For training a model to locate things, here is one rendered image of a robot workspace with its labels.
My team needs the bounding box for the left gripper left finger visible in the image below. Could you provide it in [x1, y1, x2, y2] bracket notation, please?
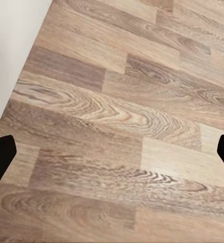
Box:
[0, 135, 17, 180]

